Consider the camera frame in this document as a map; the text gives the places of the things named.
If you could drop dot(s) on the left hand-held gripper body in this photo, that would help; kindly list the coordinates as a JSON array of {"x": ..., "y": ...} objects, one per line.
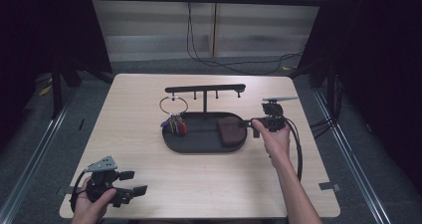
[{"x": 101, "y": 179}]

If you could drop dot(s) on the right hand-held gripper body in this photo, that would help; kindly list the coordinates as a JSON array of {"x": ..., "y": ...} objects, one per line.
[{"x": 273, "y": 119}]

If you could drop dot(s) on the brown pouch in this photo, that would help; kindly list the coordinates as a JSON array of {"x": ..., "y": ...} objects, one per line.
[{"x": 230, "y": 131}]

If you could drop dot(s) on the black key rack with tray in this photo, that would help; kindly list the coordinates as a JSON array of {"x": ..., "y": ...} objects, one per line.
[{"x": 202, "y": 136}]

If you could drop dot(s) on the person's right hand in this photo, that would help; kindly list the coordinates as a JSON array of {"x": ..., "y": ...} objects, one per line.
[{"x": 277, "y": 146}]

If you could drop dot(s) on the person's left hand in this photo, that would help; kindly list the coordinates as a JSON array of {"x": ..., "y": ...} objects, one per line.
[{"x": 89, "y": 209}]

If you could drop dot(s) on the grey tape strip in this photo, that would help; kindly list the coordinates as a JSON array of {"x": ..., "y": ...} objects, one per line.
[
  {"x": 329, "y": 186},
  {"x": 63, "y": 190}
]

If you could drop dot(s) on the black metal stand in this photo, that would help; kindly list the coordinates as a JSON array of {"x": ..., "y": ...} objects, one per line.
[{"x": 57, "y": 91}]

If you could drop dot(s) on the yellow floor tape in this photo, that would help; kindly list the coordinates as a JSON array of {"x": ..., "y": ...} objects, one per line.
[{"x": 45, "y": 90}]

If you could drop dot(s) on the black curtain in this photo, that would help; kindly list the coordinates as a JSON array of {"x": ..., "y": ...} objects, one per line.
[
  {"x": 40, "y": 31},
  {"x": 375, "y": 68}
]

